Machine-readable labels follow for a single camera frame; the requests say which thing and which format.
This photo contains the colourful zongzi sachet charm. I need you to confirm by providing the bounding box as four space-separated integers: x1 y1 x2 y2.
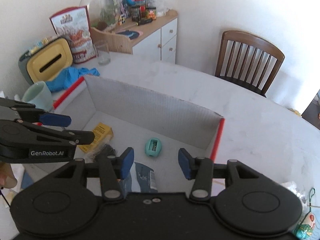
293 187 319 240

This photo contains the person's left hand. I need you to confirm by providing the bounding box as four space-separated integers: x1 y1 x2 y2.
0 161 17 189

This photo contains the light green mug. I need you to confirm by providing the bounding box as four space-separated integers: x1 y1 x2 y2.
22 81 53 112

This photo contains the blue white printed packet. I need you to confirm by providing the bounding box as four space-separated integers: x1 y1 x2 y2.
119 162 158 196

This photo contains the yellow small box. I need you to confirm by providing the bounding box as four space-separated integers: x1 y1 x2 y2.
78 122 113 153

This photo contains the teal pencil sharpener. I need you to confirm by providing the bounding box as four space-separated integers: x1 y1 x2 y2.
145 138 162 158

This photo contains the yellow green tissue box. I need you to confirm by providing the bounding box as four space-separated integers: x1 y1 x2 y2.
18 36 73 85

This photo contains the blue rubber glove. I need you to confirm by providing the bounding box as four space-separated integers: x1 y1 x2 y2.
45 67 100 93

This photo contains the red and white cardboard box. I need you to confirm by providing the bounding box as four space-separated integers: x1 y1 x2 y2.
53 75 223 193

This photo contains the clear drinking glass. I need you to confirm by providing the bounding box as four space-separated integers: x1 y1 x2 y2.
94 40 111 66

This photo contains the red white snack bag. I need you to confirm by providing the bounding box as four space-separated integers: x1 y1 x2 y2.
49 6 96 64

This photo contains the brown wooden chair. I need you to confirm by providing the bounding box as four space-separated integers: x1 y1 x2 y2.
214 30 285 97

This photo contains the white sideboard wooden top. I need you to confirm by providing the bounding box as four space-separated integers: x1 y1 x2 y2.
115 10 178 63

